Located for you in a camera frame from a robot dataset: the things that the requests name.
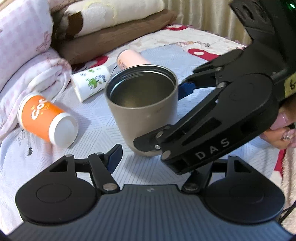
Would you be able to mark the orange white paper cup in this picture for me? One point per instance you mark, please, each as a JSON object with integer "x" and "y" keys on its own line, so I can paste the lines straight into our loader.
{"x": 44, "y": 119}

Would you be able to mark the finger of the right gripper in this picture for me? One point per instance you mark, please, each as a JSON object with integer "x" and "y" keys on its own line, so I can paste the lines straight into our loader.
{"x": 147, "y": 142}
{"x": 206, "y": 75}

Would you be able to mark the brown pillow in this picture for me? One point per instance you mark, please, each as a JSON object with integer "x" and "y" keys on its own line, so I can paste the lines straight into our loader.
{"x": 88, "y": 47}

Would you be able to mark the grey metal tumbler cup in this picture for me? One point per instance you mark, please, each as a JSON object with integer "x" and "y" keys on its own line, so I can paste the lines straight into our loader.
{"x": 142, "y": 98}

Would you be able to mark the pink tumbler cup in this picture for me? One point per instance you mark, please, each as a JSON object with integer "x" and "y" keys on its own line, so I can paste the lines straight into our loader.
{"x": 129, "y": 58}

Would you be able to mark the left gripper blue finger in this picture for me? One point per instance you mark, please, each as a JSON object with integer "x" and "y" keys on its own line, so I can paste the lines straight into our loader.
{"x": 113, "y": 157}

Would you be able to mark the cartoon bear bed sheet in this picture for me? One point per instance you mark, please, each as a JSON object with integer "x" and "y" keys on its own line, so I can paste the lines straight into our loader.
{"x": 180, "y": 49}

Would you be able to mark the pink checked folded quilt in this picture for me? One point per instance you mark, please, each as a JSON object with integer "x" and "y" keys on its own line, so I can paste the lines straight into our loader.
{"x": 28, "y": 62}

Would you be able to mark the cream embroidered pillow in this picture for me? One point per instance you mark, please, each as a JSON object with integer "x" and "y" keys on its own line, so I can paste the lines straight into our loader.
{"x": 74, "y": 19}

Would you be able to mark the beige satin curtain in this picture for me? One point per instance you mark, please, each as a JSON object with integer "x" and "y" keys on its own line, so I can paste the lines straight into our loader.
{"x": 214, "y": 16}

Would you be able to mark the white floral paper cup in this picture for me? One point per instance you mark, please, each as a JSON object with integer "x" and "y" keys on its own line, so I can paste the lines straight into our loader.
{"x": 88, "y": 82}

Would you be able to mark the right hand pink nails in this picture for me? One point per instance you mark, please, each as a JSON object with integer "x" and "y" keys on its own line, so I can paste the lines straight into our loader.
{"x": 280, "y": 135}

